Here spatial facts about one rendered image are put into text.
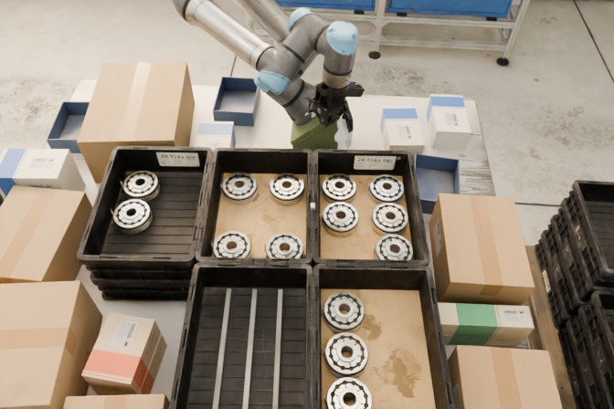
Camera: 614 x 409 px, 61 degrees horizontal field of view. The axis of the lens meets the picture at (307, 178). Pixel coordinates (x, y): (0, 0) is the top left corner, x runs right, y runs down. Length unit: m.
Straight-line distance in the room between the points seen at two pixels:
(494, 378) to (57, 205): 1.26
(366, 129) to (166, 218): 0.83
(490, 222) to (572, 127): 1.86
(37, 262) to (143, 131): 0.50
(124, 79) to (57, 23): 2.20
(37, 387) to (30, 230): 0.48
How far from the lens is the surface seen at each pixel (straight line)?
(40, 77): 3.66
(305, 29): 1.32
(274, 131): 1.96
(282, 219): 1.53
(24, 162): 1.81
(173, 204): 1.61
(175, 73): 1.94
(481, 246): 1.53
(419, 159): 1.84
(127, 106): 1.84
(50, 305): 1.44
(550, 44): 3.99
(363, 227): 1.53
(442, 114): 1.96
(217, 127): 1.86
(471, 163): 1.95
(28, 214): 1.69
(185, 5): 1.50
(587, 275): 2.09
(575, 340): 2.20
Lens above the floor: 2.07
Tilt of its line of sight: 50 degrees down
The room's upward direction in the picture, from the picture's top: 1 degrees clockwise
